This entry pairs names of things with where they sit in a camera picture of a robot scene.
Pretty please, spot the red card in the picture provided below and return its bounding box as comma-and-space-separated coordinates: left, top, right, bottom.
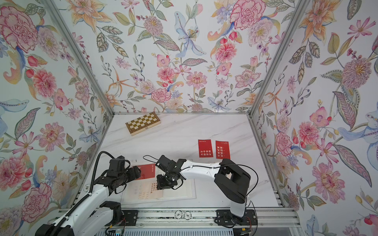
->
198, 140, 214, 158
138, 164, 156, 180
216, 141, 231, 159

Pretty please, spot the white photo album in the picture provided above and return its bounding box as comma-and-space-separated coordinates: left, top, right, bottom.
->
121, 162, 196, 205

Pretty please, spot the beige card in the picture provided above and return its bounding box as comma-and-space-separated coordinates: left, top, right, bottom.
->
139, 182, 158, 194

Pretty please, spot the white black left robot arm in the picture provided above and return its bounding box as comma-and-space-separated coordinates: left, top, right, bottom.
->
35, 156, 141, 236

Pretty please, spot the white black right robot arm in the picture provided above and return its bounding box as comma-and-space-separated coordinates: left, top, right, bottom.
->
155, 155, 251, 218

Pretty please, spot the wooden folding chess board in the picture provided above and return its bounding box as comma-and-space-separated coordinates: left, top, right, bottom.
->
126, 112, 161, 136

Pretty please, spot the thin black right cable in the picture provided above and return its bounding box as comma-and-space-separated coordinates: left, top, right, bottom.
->
143, 154, 260, 236

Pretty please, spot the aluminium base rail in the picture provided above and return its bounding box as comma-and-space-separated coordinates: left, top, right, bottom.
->
117, 206, 304, 236

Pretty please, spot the black corrugated left cable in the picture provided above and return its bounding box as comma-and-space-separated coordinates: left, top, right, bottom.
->
47, 151, 116, 236

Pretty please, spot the aluminium corner post left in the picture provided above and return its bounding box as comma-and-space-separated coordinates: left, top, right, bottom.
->
41, 0, 115, 118

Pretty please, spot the aluminium corner post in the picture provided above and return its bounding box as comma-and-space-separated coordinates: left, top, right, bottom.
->
248, 0, 310, 118
41, 0, 115, 118

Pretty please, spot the aluminium corner post right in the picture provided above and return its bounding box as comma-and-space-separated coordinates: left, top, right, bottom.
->
248, 0, 310, 118

